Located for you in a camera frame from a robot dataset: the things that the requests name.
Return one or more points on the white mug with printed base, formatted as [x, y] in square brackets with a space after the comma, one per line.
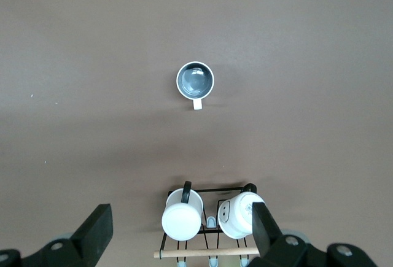
[236, 218]

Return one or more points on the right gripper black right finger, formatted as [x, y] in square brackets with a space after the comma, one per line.
[270, 239]

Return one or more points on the white mug with plain base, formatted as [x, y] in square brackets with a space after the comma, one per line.
[181, 221]

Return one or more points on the white cup with dark inside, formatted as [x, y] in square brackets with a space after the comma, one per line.
[195, 79]

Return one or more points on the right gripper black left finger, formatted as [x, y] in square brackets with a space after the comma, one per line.
[89, 233]

